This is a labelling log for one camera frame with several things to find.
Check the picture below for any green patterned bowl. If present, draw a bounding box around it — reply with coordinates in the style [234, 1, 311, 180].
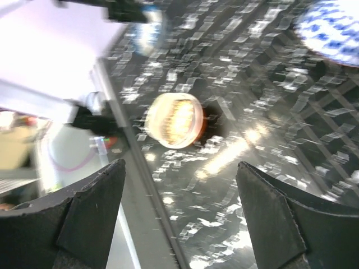
[144, 92, 205, 149]

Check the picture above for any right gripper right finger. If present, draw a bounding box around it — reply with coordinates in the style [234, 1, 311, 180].
[236, 161, 358, 268]

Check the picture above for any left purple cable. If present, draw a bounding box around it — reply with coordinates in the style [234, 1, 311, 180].
[47, 140, 96, 173]

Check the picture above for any blue floral white bowl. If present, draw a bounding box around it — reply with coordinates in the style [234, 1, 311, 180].
[131, 5, 168, 57]

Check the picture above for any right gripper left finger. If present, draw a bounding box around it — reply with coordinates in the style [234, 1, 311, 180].
[1, 159, 126, 268]

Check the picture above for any wire dish rack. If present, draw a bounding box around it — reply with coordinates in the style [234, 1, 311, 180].
[232, 45, 358, 198]

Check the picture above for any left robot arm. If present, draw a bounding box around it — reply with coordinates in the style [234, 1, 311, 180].
[56, 0, 148, 23]

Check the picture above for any blue zigzag pattern bowl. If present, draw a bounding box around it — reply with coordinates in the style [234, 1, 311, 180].
[295, 0, 358, 67]

